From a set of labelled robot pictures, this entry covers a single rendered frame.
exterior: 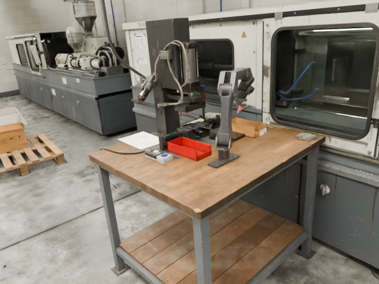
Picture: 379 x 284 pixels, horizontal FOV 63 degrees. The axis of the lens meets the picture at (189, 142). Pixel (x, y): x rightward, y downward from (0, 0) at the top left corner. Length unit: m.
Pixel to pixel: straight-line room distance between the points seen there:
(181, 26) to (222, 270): 1.48
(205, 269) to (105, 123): 3.86
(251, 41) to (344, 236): 1.50
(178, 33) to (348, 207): 1.53
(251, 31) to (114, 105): 3.14
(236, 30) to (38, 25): 9.08
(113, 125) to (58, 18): 6.67
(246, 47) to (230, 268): 1.54
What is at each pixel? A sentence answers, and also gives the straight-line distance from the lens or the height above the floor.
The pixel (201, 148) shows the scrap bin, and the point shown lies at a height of 0.92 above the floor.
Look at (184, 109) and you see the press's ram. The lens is 1.91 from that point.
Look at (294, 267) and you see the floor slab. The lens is 2.41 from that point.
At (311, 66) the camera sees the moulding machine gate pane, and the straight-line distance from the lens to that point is 2.11.
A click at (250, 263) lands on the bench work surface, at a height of 0.22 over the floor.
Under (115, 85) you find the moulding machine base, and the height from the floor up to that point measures 0.81.
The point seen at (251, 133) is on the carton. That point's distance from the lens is 2.03.
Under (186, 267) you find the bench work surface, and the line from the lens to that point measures 2.05.
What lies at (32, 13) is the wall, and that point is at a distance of 11.09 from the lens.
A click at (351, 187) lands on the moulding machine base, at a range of 2.21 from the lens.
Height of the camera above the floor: 1.60
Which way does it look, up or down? 20 degrees down
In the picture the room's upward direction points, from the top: 4 degrees counter-clockwise
